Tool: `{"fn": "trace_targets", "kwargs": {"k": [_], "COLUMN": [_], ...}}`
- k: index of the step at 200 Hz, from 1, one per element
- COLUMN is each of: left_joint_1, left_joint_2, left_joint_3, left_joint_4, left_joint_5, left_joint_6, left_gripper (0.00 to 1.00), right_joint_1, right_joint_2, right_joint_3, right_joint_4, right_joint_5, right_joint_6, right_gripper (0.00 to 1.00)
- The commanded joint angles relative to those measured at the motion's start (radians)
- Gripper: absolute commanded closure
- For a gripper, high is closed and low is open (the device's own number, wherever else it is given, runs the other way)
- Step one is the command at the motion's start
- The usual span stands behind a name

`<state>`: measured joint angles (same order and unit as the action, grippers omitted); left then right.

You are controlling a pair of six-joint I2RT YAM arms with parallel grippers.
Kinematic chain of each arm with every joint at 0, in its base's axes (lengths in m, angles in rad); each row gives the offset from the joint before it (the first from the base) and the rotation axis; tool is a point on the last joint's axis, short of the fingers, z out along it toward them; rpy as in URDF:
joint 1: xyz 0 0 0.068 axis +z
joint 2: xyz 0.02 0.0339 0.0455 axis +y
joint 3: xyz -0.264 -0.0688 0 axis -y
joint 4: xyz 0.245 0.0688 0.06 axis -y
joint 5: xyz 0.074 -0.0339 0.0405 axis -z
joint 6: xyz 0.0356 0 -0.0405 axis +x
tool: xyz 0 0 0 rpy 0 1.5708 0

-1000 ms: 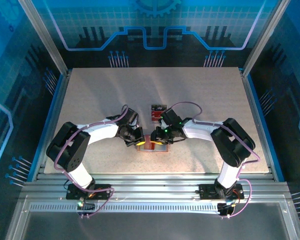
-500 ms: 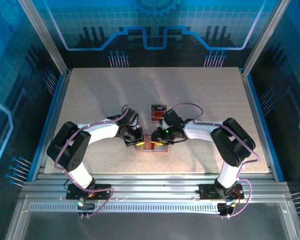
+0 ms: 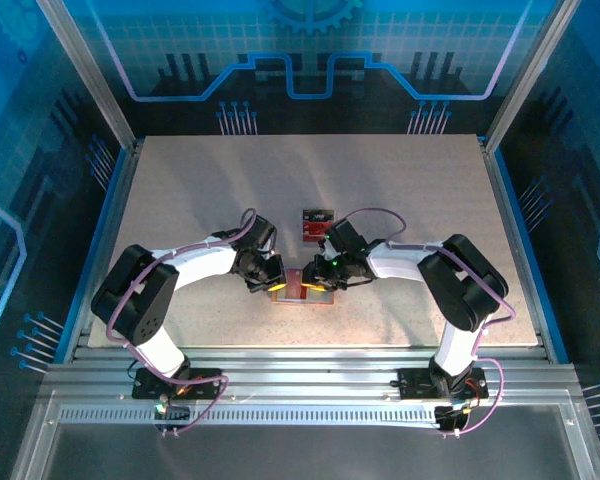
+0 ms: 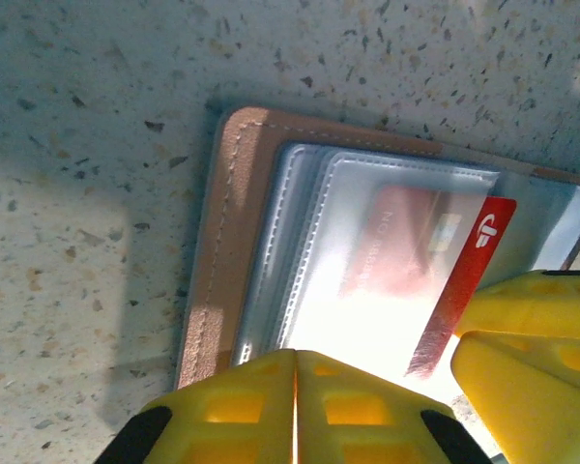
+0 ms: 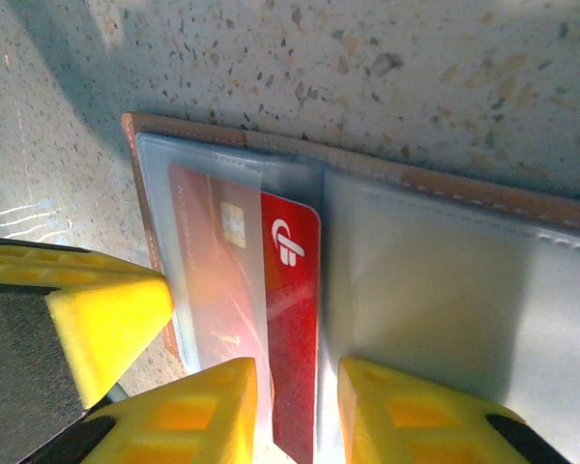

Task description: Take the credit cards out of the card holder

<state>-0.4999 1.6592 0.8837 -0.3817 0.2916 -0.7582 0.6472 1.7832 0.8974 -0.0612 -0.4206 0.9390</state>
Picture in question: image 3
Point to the black credit card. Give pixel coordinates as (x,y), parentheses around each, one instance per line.
(317,216)

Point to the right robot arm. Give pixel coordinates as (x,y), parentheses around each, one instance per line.
(400,260)

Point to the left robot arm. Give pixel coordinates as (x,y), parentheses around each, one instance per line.
(205,260)

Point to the small red packet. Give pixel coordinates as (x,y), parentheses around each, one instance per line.
(301,242)

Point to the blue table edge strip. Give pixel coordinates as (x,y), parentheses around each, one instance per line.
(104,225)
(518,225)

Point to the small black controller box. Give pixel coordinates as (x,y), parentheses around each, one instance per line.
(450,417)
(177,412)

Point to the grey metal panel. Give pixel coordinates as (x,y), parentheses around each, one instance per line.
(305,455)

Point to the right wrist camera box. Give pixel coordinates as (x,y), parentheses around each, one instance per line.
(345,235)

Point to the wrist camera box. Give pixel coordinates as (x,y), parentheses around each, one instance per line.
(345,235)
(260,232)

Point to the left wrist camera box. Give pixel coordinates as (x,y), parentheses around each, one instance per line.
(260,232)

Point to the aluminium mounting rail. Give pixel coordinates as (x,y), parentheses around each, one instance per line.
(305,372)

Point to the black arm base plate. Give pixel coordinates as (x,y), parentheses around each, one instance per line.
(207,372)
(412,382)

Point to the aluminium side rail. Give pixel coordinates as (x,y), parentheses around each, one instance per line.
(113,225)
(511,225)

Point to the aluminium frame post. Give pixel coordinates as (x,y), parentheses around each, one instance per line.
(530,75)
(92,75)

